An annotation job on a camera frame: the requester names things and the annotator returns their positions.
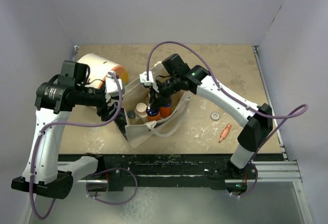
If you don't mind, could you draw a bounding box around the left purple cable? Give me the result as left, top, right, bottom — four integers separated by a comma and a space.
29, 72, 139, 219

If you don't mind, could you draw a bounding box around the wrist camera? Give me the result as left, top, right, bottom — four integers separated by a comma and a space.
139, 71, 157, 89
105, 70, 125, 102

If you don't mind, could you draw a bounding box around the canvas tote bag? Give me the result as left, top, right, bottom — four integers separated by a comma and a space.
115, 78, 191, 149

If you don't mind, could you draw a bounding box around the small square bottle dark cap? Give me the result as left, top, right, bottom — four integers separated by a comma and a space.
127, 110, 141, 125

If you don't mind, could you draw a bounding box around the purple cable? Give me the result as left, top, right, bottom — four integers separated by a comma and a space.
146, 40, 309, 199
29, 72, 139, 219

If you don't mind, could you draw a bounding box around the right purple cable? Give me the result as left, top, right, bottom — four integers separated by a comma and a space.
146, 40, 309, 199

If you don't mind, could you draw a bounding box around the orange bottle blue pump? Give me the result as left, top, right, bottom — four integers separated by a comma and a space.
159, 103, 172, 118

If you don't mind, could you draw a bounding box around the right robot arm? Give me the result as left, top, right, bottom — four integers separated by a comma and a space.
149, 53, 273, 178

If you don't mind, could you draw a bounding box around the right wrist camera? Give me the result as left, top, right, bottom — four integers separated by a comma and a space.
139, 71, 157, 89

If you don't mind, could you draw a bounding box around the white round container orange lid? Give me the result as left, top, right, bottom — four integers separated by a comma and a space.
77, 53, 129, 89

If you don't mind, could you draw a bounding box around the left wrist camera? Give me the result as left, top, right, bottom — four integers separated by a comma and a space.
105, 70, 125, 102

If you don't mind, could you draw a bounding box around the white bottle beige cap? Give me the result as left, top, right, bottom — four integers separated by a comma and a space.
135, 103, 148, 123

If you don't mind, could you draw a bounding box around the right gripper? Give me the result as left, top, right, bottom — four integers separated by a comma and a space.
149, 75, 181, 110

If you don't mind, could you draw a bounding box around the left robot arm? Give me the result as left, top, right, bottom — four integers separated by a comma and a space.
11, 61, 124, 199

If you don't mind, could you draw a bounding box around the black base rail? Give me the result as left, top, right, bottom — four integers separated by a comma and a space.
57, 152, 258, 193

